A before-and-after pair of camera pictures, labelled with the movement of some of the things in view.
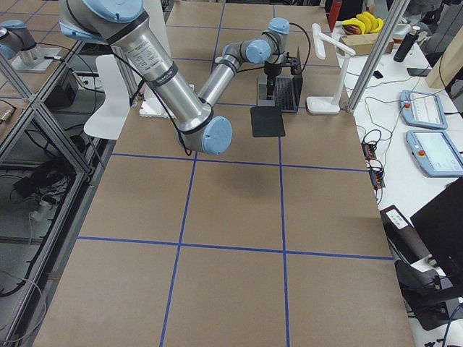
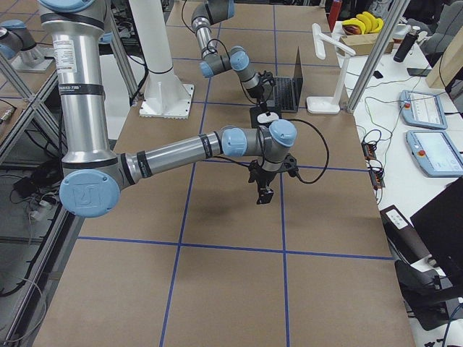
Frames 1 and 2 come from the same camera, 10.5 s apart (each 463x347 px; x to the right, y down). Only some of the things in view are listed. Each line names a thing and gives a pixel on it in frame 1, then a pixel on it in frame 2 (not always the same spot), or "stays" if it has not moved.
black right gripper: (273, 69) → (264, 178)
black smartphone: (419, 71) stays
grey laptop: (288, 90) stays
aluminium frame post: (396, 13) stays
